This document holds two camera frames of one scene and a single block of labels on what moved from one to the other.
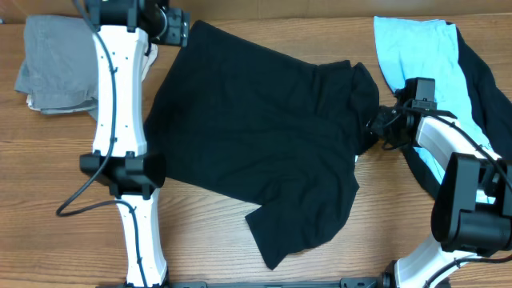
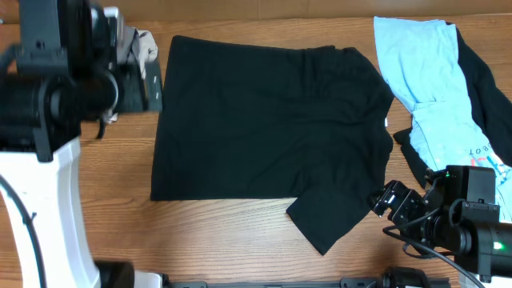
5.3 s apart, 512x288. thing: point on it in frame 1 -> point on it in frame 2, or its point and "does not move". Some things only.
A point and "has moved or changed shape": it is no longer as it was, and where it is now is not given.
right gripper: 377,127 -> 409,203
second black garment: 493,95 does not move
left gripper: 178,28 -> 130,82
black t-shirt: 241,121 has moved or changed shape
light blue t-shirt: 411,48 does not move
